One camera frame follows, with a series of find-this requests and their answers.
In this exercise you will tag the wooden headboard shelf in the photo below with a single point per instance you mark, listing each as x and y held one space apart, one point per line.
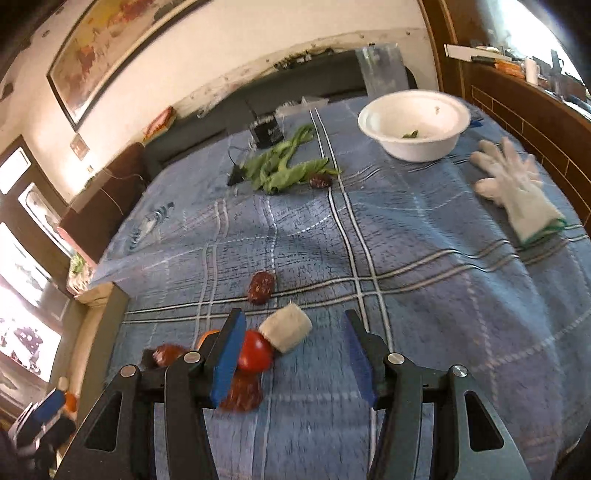
508 106

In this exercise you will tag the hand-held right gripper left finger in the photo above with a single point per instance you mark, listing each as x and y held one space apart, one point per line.
226 364

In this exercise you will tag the wrinkled red date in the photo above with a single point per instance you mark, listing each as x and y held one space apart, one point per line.
261 287
167 354
244 392
320 181

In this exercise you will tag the red packet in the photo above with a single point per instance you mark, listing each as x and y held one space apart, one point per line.
159 122

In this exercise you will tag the framed wall painting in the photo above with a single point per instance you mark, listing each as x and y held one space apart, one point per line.
111 46

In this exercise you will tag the window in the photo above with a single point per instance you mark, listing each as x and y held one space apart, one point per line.
23 286

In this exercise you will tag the blue plaid tablecloth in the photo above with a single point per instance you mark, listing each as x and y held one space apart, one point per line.
392 240

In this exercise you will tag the small orange fruit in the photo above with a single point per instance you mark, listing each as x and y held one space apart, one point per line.
207 337

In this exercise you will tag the white paper bowl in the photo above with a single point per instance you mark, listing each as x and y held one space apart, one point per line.
415 143

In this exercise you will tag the clear plastic container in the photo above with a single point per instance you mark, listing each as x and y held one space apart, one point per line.
383 69

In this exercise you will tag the red cherry tomato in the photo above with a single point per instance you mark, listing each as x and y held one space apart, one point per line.
256 353

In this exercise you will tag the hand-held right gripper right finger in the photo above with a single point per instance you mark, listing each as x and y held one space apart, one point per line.
360 369

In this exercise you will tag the green leafy vegetable bunch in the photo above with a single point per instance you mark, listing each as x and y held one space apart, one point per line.
277 168

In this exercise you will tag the green leaf scrap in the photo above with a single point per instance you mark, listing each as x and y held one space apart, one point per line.
410 134

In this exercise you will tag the white work glove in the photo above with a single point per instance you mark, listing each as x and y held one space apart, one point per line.
521 194

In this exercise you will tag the white paper roll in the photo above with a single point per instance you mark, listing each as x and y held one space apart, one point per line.
532 71

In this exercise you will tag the dark grey sofa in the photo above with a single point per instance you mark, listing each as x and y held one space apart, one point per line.
323 69

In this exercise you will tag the brown wooden cabinet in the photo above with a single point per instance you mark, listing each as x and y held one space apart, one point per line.
101 203

